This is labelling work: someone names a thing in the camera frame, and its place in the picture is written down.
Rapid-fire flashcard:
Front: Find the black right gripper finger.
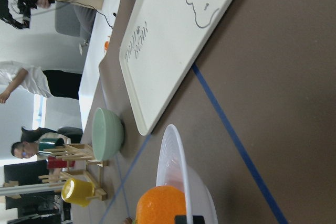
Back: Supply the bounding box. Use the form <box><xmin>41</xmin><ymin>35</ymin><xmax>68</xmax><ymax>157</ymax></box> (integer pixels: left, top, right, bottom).
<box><xmin>174</xmin><ymin>215</ymin><xmax>205</xmax><ymax>224</ymax></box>

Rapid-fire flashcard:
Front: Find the orange fruit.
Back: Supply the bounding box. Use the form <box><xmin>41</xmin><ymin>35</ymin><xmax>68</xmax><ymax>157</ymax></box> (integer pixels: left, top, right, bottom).
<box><xmin>135</xmin><ymin>185</ymin><xmax>186</xmax><ymax>223</ymax></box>

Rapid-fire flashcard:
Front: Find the white round plate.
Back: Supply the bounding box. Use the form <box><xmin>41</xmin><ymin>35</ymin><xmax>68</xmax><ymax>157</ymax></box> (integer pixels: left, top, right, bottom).
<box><xmin>156</xmin><ymin>124</ymin><xmax>218</xmax><ymax>224</ymax></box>

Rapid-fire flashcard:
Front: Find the cream bear print tray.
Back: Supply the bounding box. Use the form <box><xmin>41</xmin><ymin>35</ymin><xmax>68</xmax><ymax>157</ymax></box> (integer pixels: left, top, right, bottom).
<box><xmin>119</xmin><ymin>0</ymin><xmax>232</xmax><ymax>135</ymax></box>

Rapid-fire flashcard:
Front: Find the yellow cup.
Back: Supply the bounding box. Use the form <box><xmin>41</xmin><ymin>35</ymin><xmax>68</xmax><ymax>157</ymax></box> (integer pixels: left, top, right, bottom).
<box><xmin>61</xmin><ymin>178</ymin><xmax>94</xmax><ymax>207</ymax></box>

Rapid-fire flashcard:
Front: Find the green ceramic bowl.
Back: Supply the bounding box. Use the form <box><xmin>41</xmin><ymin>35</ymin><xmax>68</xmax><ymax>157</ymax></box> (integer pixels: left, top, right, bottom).
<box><xmin>92</xmin><ymin>108</ymin><xmax>124</xmax><ymax>161</ymax></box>

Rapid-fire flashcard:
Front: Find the wooden dish drying rack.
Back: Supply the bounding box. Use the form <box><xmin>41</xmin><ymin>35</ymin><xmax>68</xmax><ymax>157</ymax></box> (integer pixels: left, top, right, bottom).
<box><xmin>39</xmin><ymin>144</ymin><xmax>109</xmax><ymax>201</ymax></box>

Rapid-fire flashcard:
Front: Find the red cup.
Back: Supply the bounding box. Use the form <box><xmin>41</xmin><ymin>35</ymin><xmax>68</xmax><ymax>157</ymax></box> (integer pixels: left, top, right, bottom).
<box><xmin>47</xmin><ymin>156</ymin><xmax>75</xmax><ymax>169</ymax></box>

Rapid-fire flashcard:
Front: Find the dark green cup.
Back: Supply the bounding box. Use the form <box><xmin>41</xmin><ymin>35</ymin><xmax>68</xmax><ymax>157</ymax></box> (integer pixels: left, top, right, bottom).
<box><xmin>38</xmin><ymin>138</ymin><xmax>64</xmax><ymax>154</ymax></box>

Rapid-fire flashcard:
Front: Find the person with glasses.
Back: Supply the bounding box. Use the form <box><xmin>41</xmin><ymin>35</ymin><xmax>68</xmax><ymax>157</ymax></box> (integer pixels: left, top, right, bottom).
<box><xmin>10</xmin><ymin>126</ymin><xmax>83</xmax><ymax>159</ymax></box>

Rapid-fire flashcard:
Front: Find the standing person white shirt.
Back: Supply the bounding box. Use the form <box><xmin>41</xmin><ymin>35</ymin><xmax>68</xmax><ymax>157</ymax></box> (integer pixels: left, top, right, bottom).
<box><xmin>1</xmin><ymin>61</ymin><xmax>82</xmax><ymax>103</ymax></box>

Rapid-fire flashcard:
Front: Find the aluminium frame post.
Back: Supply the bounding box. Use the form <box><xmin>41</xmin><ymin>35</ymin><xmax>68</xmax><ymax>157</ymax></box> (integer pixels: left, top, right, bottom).
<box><xmin>1</xmin><ymin>182</ymin><xmax>64</xmax><ymax>197</ymax></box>

